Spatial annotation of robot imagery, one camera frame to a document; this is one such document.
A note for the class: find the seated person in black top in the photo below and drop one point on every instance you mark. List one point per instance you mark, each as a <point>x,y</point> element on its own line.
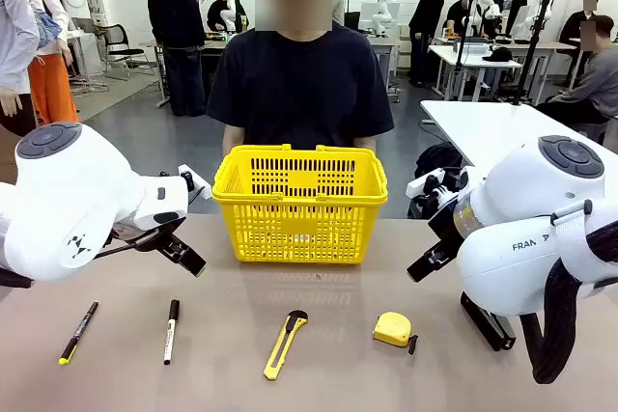
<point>577,26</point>

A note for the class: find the standing man in black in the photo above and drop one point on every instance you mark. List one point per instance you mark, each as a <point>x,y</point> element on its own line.
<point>176,11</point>

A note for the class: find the black office chair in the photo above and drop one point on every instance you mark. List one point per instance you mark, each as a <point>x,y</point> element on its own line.
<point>118,38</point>

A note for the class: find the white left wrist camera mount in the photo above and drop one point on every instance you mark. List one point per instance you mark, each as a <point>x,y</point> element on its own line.
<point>184,171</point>

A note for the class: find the black-haired person at robot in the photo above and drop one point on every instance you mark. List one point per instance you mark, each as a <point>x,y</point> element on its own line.
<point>222,11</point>

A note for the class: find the black highlighter with yellow cap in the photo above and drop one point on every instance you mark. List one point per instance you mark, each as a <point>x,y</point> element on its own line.
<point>77,335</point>

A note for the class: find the yellow utility knife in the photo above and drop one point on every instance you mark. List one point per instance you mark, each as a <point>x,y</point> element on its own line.
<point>282,349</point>

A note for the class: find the black bag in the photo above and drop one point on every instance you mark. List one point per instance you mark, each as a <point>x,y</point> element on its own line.
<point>434,161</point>

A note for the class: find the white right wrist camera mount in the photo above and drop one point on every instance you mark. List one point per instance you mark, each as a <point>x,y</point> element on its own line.
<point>420,186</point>

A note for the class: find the black cap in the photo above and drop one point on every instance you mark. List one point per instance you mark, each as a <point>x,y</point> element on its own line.
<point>499,55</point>

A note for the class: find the person in navy t-shirt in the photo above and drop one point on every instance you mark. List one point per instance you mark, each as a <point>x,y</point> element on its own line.
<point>299,93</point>

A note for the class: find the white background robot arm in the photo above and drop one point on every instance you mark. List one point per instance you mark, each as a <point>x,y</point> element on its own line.
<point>381,21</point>

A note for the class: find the yellow plastic shopping basket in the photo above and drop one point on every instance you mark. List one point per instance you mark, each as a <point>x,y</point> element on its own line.
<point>301,226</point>

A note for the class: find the white background desk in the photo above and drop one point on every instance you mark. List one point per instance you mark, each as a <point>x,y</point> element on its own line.
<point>463,56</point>

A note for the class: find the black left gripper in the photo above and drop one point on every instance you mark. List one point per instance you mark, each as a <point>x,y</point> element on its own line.
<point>140,237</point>

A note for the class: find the mannequin in lilac shirt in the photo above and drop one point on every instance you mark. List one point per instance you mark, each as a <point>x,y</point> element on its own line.
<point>17,35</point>

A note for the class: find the grey background desk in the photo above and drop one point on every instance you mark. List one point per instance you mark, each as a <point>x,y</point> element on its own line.
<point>215,43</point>

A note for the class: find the black stapler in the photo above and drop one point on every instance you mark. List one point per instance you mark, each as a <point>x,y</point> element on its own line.
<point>483,322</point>

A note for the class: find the large white table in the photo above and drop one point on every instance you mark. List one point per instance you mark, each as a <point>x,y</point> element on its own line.
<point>483,127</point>

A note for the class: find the tall black stand pole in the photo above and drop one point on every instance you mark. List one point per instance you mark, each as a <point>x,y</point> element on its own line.
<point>464,31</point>
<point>531,50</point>

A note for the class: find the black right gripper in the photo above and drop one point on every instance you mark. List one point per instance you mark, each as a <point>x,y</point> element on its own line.
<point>446,228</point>

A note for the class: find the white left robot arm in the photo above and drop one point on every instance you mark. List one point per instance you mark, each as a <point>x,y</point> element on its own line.
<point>72,200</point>

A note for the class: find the person in black white jacket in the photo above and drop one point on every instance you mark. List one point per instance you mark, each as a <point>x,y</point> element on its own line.
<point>514,2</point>

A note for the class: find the person's right forearm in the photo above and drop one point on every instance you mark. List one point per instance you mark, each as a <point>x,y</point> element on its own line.
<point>234,139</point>

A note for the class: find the person's left forearm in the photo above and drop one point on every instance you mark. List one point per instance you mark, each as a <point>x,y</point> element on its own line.
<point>366,142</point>

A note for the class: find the seated person in grey sweater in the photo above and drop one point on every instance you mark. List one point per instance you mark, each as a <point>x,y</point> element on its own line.
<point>601,79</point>

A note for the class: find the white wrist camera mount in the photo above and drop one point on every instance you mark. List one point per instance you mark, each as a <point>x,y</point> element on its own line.
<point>420,186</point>
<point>184,171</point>

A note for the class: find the white marker with black cap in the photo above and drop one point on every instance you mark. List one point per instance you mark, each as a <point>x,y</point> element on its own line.
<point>170,335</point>

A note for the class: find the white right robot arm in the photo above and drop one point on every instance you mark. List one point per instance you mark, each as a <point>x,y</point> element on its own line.
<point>521,262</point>

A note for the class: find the yellow tape measure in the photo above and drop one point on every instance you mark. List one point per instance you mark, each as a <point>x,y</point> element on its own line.
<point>392,330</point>

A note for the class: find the seated person in black clothes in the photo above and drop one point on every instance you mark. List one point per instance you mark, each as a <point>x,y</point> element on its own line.
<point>456,14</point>

